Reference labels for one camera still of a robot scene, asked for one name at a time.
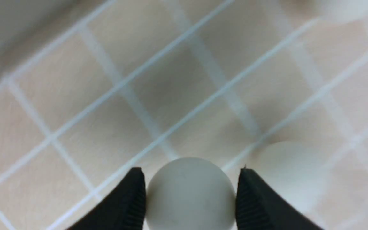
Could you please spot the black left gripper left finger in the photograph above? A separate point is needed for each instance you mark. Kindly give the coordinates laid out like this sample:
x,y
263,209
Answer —
x,y
124,208

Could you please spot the white ping-pong ball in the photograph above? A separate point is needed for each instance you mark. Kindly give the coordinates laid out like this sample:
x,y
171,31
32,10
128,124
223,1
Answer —
x,y
294,171
341,11
190,194

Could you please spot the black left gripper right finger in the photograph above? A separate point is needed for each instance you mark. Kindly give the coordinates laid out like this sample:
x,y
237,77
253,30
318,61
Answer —
x,y
259,207

